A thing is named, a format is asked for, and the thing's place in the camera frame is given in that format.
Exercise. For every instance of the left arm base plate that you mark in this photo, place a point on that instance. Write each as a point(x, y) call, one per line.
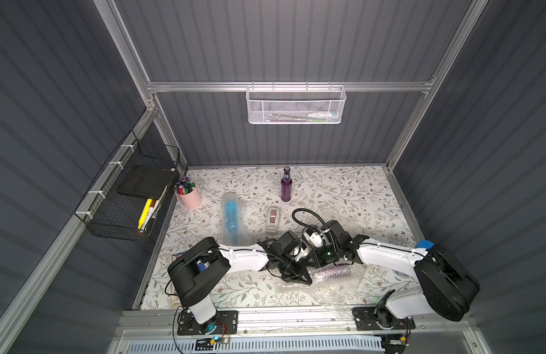
point(224, 322)

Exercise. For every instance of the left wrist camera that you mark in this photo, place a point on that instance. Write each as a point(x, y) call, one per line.
point(300, 253)

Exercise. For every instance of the white tape dispenser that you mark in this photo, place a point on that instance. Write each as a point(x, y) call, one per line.
point(272, 220)

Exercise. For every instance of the purple liquid glass bottle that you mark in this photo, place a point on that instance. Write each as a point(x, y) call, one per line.
point(286, 185)

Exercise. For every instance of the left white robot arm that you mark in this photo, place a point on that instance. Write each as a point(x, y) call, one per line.
point(196, 272)

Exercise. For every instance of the blue liquid glass bottle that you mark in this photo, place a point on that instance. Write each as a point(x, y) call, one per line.
point(231, 217)

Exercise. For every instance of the pink marker cup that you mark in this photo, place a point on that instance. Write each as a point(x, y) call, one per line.
point(188, 193)

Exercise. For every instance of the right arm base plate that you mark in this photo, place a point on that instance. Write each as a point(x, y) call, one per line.
point(370, 318)

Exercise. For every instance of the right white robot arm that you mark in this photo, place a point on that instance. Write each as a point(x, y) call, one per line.
point(444, 286)

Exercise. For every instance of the blue-lid pencil jar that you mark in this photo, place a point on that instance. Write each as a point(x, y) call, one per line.
point(424, 244)

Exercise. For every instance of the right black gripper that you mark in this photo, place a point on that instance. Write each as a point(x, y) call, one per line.
point(319, 254)

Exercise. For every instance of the black notebook in basket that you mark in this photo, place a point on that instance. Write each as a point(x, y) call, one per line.
point(146, 182)

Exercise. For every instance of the black wire wall basket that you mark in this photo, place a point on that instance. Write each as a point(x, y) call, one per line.
point(125, 202)

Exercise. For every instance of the aluminium front rail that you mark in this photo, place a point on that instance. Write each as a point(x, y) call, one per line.
point(292, 321)

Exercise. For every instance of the yellow highlighter in basket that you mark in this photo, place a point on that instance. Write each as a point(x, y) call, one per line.
point(145, 214)

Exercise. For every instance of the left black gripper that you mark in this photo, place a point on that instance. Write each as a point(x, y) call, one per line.
point(297, 268)

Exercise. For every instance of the dark purple labelled bottle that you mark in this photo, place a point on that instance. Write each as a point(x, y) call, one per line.
point(333, 272)

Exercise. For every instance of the white ventilated cable duct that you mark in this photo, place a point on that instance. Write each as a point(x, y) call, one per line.
point(275, 344)

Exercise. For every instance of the white wire wall basket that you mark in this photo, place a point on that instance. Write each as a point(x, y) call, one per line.
point(295, 104)

